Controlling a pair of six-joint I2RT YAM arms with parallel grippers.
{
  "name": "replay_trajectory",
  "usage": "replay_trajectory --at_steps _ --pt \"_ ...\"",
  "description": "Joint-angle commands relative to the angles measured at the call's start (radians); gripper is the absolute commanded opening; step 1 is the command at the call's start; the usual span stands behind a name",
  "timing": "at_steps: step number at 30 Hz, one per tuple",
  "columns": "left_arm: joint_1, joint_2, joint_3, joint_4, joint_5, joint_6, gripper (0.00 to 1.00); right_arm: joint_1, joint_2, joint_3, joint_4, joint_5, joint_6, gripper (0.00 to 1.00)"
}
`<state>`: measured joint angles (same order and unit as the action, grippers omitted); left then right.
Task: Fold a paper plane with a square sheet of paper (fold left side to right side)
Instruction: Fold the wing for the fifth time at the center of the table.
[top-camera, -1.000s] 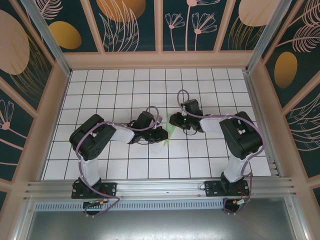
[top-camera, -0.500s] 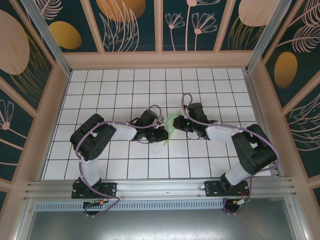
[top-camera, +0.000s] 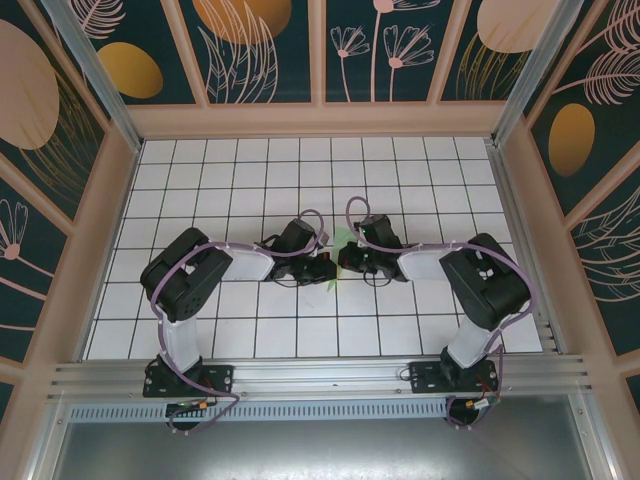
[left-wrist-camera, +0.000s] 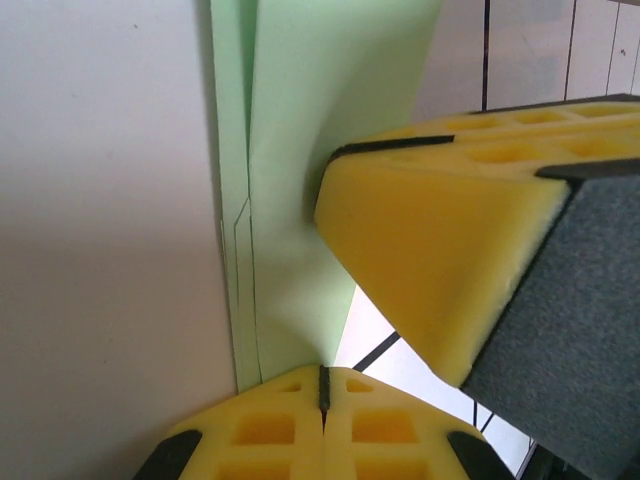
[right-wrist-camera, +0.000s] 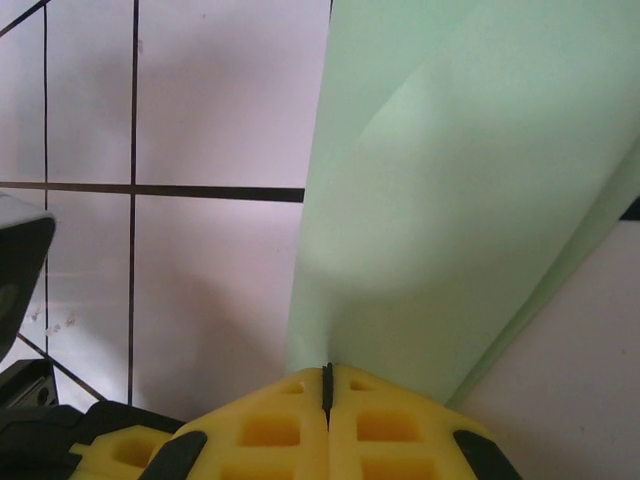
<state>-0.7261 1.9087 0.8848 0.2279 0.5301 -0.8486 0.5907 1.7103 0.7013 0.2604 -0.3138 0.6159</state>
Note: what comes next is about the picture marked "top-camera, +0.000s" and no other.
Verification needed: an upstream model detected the light green cloth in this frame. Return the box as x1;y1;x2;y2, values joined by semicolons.
324;226;354;293

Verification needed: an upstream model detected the grey metal sheet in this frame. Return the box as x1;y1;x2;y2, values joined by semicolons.
29;418;617;480

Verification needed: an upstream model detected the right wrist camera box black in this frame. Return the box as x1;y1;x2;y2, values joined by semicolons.
338;241;367;274

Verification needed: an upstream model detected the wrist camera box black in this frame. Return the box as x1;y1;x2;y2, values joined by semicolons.
338;241;367;274
309;254;336;286

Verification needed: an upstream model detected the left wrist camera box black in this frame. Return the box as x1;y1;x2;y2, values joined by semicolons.
309;254;336;286

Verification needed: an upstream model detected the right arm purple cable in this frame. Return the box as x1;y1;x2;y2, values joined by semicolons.
346;195;539;432

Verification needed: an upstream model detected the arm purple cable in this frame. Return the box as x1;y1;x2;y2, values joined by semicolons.
149;208;329;437
346;195;539;432

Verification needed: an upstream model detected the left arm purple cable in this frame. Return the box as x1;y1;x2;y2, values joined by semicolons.
149;208;329;437

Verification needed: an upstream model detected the aluminium base rail beam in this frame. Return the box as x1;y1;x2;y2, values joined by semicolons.
46;354;597;402

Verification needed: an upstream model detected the aluminium side rail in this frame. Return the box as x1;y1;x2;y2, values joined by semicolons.
486;139;572;357

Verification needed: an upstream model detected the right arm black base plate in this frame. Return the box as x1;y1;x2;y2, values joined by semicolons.
408;360;501;397

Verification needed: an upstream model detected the wall panel with pink flowers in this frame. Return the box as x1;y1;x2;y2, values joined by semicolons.
323;0;454;105

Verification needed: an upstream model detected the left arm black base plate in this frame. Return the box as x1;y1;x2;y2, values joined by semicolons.
142;363;237;399

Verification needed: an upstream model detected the slotted grey cable duct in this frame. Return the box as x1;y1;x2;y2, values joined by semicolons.
66;401;452;422

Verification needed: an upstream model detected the wall panel with orange circle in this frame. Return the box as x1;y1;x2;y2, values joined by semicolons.
178;0;315;106

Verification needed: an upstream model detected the wall panel with pale circle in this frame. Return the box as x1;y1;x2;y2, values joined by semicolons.
438;0;547;105

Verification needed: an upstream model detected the aluminium corner post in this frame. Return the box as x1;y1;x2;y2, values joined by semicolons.
41;0;145;152
491;0;577;147

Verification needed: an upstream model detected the wall panel with gold oval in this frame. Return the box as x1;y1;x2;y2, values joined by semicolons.
53;0;197;107

